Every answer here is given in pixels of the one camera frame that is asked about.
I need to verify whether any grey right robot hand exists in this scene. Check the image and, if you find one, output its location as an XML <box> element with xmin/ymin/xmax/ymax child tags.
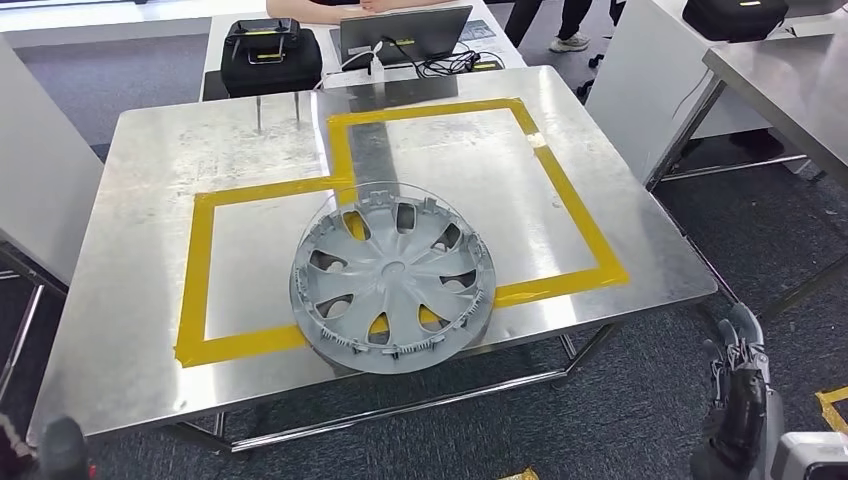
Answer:
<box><xmin>690</xmin><ymin>303</ymin><xmax>786</xmax><ymax>480</ymax></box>

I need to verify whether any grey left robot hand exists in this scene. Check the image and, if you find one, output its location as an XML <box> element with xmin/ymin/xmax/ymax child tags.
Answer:
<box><xmin>0</xmin><ymin>415</ymin><xmax>97</xmax><ymax>480</ymax></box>

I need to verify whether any silver plastic wheel hubcap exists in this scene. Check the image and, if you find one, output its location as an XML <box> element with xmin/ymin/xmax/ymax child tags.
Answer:
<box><xmin>289</xmin><ymin>182</ymin><xmax>498</xmax><ymax>376</ymax></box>

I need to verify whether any stainless steel workbench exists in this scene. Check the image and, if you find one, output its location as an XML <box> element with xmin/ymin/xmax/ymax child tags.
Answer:
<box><xmin>27</xmin><ymin>64</ymin><xmax>719</xmax><ymax>455</ymax></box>

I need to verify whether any stainless steel table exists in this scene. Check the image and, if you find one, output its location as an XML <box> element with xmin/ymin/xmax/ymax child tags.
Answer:
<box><xmin>586</xmin><ymin>0</ymin><xmax>848</xmax><ymax>326</ymax></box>

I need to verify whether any black office chair base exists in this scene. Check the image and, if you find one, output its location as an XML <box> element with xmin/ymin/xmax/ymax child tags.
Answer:
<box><xmin>576</xmin><ymin>52</ymin><xmax>605</xmax><ymax>101</ymax></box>

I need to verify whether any white long counter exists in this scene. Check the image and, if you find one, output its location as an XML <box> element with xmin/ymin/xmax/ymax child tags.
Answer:
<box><xmin>0</xmin><ymin>0</ymin><xmax>266</xmax><ymax>48</ymax></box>

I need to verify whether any black carry bag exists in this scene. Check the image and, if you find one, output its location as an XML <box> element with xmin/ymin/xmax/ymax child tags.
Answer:
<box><xmin>220</xmin><ymin>18</ymin><xmax>324</xmax><ymax>99</ymax></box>

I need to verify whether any white desk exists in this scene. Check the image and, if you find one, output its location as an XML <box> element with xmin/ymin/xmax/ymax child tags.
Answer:
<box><xmin>198</xmin><ymin>0</ymin><xmax>528</xmax><ymax>102</ymax></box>

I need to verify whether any person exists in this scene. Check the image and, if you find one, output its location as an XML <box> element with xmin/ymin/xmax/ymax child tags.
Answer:
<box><xmin>503</xmin><ymin>0</ymin><xmax>627</xmax><ymax>54</ymax></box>

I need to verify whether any printed paper sheet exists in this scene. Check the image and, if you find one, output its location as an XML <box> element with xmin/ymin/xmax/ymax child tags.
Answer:
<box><xmin>460</xmin><ymin>18</ymin><xmax>498</xmax><ymax>44</ymax></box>

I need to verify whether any black laptop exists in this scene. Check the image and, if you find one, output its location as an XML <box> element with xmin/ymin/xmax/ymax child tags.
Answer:
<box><xmin>339</xmin><ymin>5</ymin><xmax>474</xmax><ymax>68</ymax></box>

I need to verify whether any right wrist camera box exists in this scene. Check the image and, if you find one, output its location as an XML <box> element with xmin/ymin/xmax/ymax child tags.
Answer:
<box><xmin>770</xmin><ymin>431</ymin><xmax>848</xmax><ymax>480</ymax></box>

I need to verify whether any black cable bundle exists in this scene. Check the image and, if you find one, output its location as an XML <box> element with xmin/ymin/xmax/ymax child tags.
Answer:
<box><xmin>384</xmin><ymin>36</ymin><xmax>506</xmax><ymax>79</ymax></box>

